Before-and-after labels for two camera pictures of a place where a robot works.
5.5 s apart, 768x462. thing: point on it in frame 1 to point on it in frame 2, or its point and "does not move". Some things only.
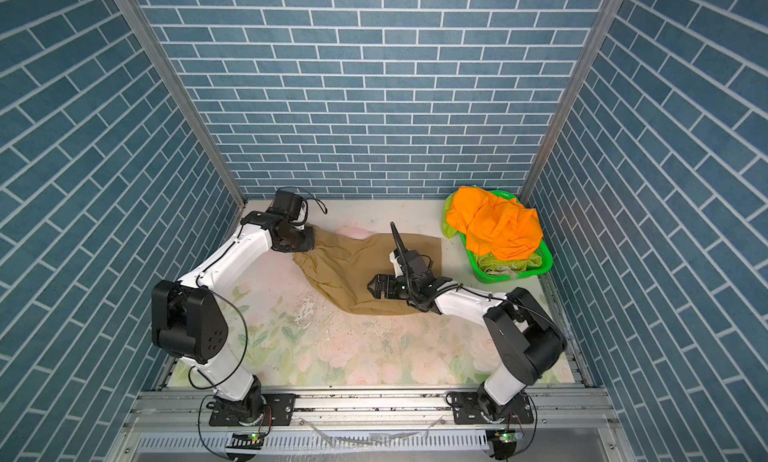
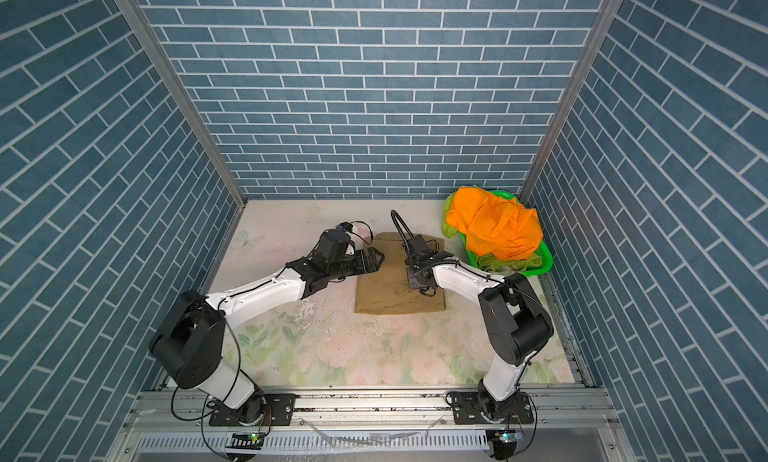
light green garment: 492,263 does not move
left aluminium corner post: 132,10 does not move
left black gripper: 308,242 to 372,263
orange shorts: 506,228 does not move
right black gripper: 389,291 to 411,270
